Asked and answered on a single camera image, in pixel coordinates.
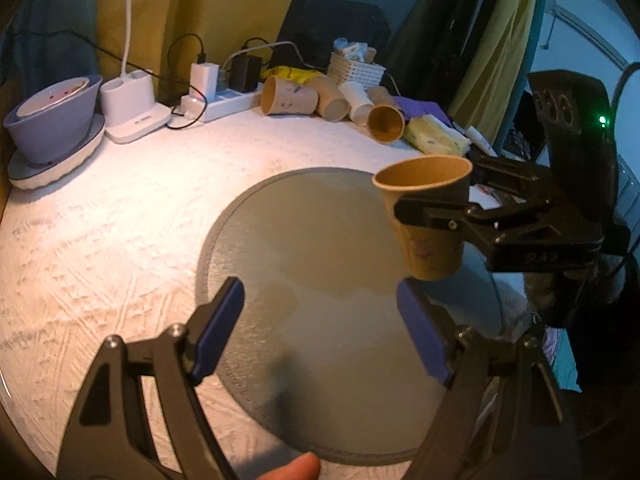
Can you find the white lamp base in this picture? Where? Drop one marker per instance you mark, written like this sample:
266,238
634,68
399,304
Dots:
128,102

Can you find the white textured tablecloth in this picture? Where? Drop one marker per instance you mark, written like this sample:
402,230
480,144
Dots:
114,247

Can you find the white tube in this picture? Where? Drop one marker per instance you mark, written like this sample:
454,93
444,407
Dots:
480,141

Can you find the lying brown cup open mouth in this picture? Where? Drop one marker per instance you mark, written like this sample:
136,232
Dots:
385,122

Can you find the purple cloth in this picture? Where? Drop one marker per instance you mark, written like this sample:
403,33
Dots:
413,109

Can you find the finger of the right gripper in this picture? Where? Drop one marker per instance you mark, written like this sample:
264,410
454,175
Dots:
507,175
440,214

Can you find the operator thumb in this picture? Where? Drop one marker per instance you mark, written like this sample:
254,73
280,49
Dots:
304,467

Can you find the brown paper cup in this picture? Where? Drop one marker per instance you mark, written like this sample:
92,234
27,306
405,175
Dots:
415,192
284,97

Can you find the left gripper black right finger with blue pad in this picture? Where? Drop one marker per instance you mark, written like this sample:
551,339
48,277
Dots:
502,415

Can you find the black power adapter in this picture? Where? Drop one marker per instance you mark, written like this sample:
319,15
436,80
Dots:
245,73

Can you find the white power strip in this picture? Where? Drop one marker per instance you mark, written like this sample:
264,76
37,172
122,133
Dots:
225,103

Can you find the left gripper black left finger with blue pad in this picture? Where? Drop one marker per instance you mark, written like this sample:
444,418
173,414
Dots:
137,414

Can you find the white woven basket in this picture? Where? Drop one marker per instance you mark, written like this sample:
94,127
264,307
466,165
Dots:
342,70

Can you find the yellow curtain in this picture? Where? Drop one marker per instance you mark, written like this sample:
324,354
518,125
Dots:
468,56

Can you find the pink inner bowl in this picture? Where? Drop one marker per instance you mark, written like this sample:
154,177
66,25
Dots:
52,95

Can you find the round grey mat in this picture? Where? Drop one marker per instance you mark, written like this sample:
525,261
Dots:
320,356

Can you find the white charger plug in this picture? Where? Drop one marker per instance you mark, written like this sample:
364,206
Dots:
203,81

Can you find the lying white paper cup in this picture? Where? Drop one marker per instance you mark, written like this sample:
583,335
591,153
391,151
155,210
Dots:
359,103

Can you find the tissue pack floral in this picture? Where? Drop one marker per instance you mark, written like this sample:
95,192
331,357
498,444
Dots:
430,136

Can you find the purple bowl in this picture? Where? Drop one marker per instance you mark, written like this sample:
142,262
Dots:
51,135

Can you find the yellow rubber glove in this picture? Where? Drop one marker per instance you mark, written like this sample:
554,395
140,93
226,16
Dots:
297,75

